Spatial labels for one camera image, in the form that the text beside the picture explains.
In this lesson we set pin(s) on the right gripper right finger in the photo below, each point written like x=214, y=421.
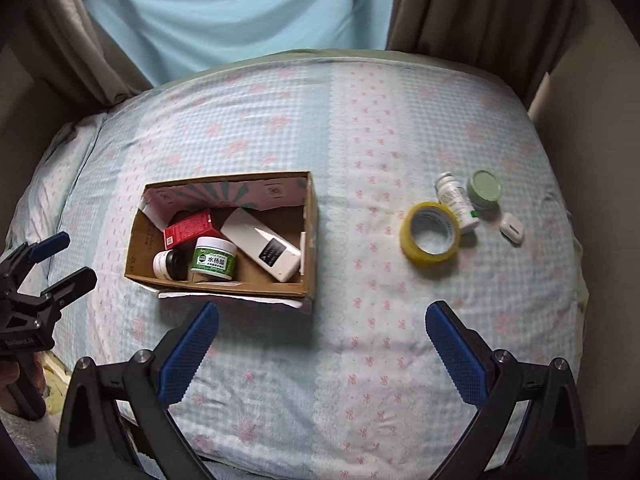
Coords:
x=528, y=422

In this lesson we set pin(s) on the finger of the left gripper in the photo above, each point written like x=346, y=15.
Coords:
x=63, y=293
x=17, y=265

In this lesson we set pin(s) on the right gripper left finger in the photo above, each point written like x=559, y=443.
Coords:
x=114, y=412

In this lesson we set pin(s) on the small black cap jar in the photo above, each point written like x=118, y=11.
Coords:
x=170, y=265

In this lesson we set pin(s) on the red carton box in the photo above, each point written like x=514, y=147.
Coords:
x=188, y=229

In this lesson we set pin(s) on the white lid green jar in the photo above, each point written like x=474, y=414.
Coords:
x=214, y=258

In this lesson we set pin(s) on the white earbuds case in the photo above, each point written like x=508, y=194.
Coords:
x=512, y=229

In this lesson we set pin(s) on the white remote control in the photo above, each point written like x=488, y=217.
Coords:
x=273, y=253

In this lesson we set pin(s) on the yellow tape roll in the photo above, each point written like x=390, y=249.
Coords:
x=429, y=234

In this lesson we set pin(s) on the green round tin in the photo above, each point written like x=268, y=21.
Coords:
x=484, y=189

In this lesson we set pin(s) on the white pill bottle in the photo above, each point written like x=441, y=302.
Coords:
x=452, y=194

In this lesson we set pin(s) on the person left hand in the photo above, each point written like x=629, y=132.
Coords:
x=22, y=387

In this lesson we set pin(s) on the checkered pillow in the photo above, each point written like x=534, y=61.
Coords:
x=65, y=194

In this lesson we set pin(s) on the brown left curtain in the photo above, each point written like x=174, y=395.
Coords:
x=58, y=43

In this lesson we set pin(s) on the brown curtain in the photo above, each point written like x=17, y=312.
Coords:
x=58, y=43
x=515, y=40

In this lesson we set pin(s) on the brown cardboard box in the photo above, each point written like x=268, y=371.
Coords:
x=284, y=201

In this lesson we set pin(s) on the blue checkered bed sheet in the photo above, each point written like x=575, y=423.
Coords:
x=354, y=389

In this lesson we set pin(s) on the light blue hanging cloth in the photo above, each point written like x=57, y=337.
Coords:
x=171, y=39

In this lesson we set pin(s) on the green mattress pad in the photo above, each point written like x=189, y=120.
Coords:
x=338, y=54

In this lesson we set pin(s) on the brown right curtain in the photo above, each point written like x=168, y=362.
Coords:
x=515, y=40

